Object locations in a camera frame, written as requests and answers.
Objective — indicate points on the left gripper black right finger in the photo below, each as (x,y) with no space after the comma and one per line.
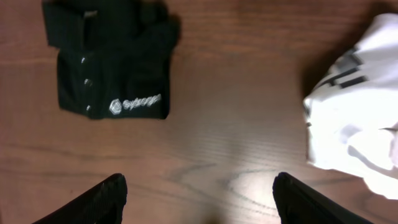
(297,203)

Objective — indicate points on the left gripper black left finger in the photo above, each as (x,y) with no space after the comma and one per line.
(102,204)

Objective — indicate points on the white t-shirt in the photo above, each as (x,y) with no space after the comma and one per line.
(351,113)

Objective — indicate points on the folded black shirt with logo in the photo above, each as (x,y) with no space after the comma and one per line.
(113,56)

